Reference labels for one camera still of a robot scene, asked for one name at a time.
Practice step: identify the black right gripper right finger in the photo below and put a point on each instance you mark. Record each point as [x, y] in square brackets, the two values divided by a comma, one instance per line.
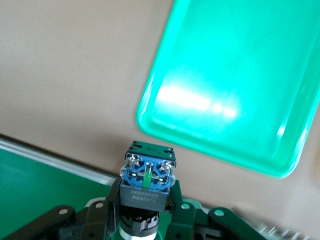
[185, 220]

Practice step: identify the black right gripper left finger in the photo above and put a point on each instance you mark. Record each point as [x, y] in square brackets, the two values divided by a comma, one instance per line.
[95, 217]

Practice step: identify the green mushroom push button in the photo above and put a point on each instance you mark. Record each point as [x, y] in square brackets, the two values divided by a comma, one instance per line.
[147, 175]

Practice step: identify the green conveyor belt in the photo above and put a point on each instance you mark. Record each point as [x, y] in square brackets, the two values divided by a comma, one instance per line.
[37, 180]

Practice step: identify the green plastic tray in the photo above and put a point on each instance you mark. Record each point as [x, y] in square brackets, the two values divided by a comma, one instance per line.
[237, 75]

